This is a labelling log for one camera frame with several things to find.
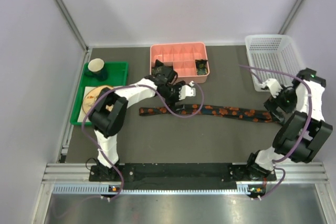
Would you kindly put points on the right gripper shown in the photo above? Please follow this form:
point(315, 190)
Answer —
point(271, 105)

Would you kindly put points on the black orange floral tie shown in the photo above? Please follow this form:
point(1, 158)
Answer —
point(229, 112)

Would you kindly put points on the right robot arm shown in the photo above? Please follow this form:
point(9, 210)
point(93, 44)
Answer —
point(298, 107)

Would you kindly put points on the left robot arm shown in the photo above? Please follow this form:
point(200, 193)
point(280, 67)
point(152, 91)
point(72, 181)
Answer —
point(108, 114)

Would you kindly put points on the white perforated plastic basket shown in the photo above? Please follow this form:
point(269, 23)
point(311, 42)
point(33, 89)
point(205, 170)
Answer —
point(273, 52)

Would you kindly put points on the rolled navy yellow floral tie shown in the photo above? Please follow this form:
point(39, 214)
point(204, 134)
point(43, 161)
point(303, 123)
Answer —
point(201, 67)

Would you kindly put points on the pink divided organizer box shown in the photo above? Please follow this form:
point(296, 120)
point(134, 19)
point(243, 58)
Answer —
point(181, 58)

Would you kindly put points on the rolled dark floral tie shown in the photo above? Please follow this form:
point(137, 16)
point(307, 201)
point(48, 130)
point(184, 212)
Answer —
point(158, 68)

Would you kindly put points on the green plastic tray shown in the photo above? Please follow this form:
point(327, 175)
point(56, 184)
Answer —
point(117, 76)

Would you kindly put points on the round painted wooden plate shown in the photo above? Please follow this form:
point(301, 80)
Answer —
point(89, 100)

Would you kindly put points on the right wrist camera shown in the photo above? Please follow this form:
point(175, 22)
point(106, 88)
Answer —
point(273, 86)

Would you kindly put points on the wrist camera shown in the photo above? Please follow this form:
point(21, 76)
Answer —
point(187, 90)
point(273, 86)

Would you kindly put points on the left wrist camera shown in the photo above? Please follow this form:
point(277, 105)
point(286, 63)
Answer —
point(187, 90)

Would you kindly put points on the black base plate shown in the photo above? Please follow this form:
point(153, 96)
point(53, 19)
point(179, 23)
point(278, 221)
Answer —
point(185, 176)

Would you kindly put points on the grey slotted cable duct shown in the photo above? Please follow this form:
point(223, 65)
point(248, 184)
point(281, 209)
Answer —
point(111, 190)

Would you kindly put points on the aluminium frame rail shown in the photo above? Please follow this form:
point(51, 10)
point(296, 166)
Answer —
point(69, 20)

